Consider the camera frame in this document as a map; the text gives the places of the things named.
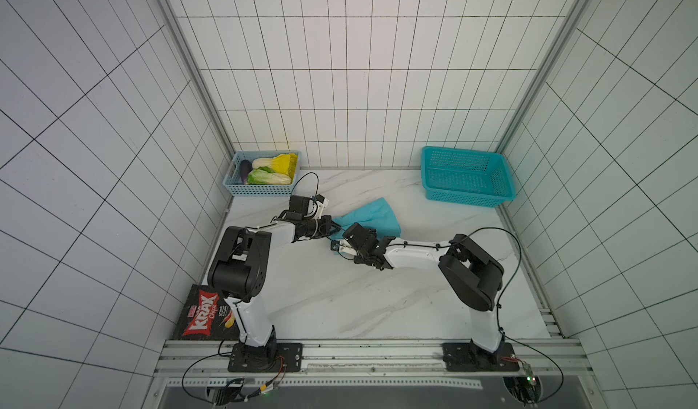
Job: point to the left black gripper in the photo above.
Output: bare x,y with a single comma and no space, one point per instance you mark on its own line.
326,221

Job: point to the teal long pants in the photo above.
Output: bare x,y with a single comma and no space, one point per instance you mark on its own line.
377,215

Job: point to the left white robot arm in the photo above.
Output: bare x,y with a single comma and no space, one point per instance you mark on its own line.
239,270

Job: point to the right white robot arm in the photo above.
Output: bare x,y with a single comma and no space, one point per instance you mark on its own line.
473,274

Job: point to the light blue perforated basket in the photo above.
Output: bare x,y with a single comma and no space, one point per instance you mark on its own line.
258,159

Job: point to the green napa cabbage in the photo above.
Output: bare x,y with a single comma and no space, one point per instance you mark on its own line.
267,176

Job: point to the dark purple eggplant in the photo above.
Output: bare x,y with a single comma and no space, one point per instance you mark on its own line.
245,168

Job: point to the teal plastic basket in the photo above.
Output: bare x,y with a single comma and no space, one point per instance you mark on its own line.
466,177

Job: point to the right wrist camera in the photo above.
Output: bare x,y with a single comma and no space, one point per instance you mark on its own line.
359,237

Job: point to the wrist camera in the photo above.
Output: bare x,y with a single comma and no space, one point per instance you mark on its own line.
359,237
303,207

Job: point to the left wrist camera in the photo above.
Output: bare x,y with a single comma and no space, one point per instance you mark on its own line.
303,207

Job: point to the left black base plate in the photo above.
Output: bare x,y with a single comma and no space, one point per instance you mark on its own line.
273,357

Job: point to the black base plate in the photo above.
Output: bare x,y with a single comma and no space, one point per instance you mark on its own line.
470,358
273,357

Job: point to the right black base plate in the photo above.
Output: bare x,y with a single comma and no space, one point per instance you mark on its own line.
470,358

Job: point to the aluminium mounting rail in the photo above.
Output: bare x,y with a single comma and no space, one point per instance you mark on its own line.
554,373

